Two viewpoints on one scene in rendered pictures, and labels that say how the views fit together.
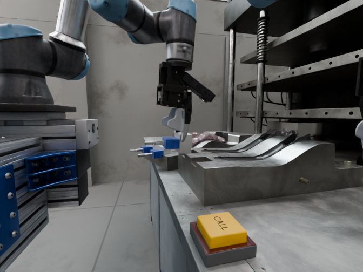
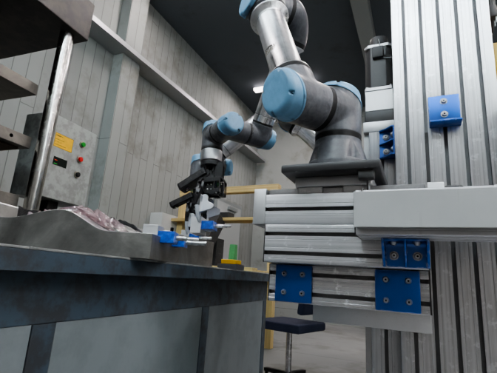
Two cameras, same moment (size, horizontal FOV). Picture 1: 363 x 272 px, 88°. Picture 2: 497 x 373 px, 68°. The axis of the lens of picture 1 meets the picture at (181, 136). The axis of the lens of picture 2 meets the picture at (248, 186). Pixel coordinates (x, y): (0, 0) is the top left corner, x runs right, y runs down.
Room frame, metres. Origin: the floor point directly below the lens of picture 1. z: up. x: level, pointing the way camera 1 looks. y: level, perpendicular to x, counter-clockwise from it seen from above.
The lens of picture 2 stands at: (1.45, 0.83, 0.78)
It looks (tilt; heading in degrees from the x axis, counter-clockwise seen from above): 14 degrees up; 215
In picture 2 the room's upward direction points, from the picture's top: 4 degrees clockwise
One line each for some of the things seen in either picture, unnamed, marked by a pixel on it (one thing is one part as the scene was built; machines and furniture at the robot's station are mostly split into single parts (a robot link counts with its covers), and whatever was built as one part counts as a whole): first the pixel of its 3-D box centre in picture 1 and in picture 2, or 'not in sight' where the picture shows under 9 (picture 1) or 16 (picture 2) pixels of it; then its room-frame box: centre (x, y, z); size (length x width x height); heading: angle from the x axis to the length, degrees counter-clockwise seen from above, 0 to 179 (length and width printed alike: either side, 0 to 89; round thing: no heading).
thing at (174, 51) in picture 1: (180, 55); (211, 158); (0.53, 0.00, 1.17); 0.08 x 0.08 x 0.05
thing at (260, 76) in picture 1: (259, 102); not in sight; (1.47, -0.60, 1.10); 0.05 x 0.05 x 1.30
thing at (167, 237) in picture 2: (144, 149); (171, 237); (0.82, 0.16, 0.85); 0.13 x 0.05 x 0.05; 121
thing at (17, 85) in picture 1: (24, 89); (337, 156); (0.60, 0.49, 1.09); 0.15 x 0.15 x 0.10
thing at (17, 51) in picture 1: (22, 50); (336, 112); (0.61, 0.49, 1.20); 0.13 x 0.12 x 0.14; 156
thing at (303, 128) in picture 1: (310, 134); not in sight; (1.32, -0.91, 0.87); 0.50 x 0.27 x 0.17; 104
